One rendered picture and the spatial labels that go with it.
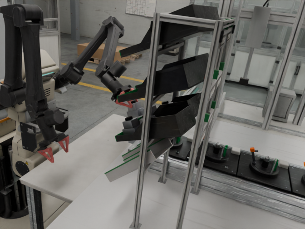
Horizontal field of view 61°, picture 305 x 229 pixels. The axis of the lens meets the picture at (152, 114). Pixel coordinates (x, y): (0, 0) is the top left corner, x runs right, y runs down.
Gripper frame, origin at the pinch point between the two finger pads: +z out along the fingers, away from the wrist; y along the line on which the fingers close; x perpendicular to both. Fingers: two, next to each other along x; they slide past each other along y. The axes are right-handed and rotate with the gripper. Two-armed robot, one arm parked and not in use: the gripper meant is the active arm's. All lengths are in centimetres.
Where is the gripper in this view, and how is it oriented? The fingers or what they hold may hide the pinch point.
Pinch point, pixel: (134, 104)
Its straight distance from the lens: 116.2
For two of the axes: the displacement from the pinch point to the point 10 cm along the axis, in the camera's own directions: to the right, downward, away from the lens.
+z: 7.1, 6.6, -2.4
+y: 5.4, -2.9, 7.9
